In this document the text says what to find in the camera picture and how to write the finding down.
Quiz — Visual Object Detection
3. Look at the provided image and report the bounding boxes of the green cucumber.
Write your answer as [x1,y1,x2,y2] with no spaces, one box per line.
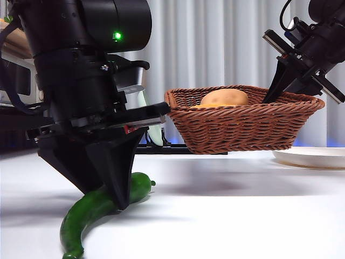
[59,172,156,259]

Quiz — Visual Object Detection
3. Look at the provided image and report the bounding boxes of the brown potato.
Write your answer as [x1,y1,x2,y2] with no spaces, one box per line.
[201,90,249,106]

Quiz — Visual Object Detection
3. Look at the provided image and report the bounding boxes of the brown wicker basket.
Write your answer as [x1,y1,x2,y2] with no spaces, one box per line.
[164,85,326,155]

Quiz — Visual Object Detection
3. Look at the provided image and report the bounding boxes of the pale green plate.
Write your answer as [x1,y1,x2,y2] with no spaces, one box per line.
[137,88,164,146]

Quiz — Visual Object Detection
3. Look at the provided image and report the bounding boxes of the black dish rack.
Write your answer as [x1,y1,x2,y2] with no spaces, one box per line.
[136,129,229,155]

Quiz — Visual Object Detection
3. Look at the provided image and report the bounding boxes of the cream white plate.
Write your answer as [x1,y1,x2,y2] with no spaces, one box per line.
[272,147,345,169]

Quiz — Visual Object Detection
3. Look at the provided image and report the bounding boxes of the grey pleated curtain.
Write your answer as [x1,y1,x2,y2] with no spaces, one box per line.
[118,0,345,148]

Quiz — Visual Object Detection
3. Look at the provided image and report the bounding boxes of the silver toaster oven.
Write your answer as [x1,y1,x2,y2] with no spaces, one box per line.
[0,51,45,105]

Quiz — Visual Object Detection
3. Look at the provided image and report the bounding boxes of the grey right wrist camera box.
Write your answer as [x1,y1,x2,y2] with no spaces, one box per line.
[285,17,308,44]

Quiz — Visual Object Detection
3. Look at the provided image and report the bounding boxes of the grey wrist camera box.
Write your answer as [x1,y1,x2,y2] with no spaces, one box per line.
[285,17,308,44]
[113,60,150,95]

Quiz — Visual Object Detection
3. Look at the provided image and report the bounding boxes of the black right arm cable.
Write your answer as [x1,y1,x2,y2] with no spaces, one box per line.
[279,0,294,30]

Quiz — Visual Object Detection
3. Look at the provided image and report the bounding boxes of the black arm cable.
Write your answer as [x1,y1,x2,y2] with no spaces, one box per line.
[279,0,294,30]
[0,24,44,115]

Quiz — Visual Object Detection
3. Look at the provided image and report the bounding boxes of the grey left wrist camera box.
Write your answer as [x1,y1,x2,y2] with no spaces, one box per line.
[113,60,150,95]

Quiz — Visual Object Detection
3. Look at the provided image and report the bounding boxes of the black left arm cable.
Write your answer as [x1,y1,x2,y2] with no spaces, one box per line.
[0,24,44,115]

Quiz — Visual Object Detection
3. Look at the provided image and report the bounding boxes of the wooden tray with black handle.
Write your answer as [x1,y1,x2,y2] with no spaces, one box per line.
[0,21,32,59]

